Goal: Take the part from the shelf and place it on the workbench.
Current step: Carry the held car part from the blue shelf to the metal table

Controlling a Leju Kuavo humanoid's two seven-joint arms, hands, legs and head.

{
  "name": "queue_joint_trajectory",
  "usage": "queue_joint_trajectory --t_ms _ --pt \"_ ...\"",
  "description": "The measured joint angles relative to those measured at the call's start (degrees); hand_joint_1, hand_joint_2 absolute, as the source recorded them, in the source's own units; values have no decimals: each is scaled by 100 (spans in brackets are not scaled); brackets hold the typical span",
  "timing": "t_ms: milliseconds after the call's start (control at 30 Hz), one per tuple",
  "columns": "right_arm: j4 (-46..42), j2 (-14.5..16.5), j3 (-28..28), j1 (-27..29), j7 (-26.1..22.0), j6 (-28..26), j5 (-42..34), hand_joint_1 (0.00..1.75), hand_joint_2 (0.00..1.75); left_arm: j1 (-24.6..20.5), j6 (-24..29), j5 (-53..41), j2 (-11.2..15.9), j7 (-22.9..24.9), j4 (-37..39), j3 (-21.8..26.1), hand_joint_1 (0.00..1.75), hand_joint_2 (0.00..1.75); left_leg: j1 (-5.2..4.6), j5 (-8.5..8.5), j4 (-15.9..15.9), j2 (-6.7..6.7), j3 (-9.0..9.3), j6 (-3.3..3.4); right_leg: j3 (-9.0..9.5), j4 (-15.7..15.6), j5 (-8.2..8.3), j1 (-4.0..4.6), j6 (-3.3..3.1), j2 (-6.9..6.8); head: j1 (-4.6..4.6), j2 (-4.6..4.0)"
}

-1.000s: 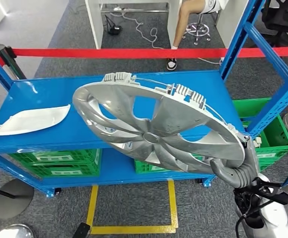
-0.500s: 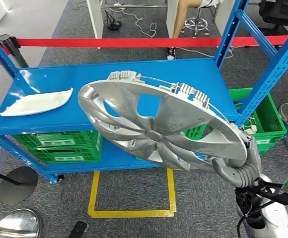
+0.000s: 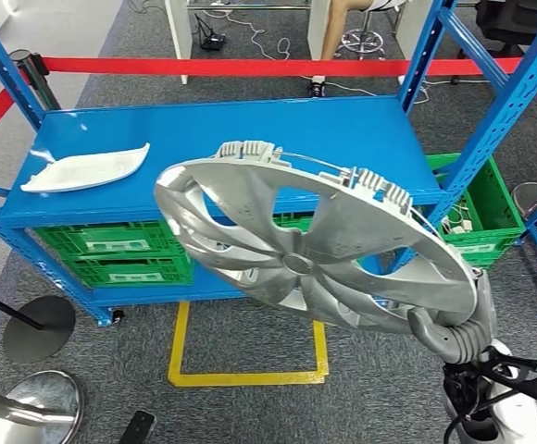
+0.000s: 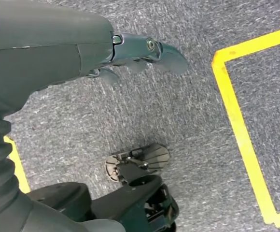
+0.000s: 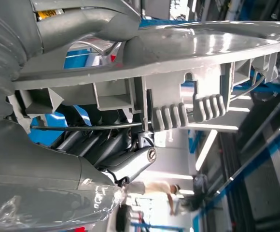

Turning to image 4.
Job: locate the dark grey robot leg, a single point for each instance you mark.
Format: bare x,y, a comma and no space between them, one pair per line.
121,205

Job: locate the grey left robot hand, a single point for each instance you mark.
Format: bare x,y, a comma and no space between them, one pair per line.
33,48

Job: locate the yellow floor tape frame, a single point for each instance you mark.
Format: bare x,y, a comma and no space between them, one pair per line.
238,128

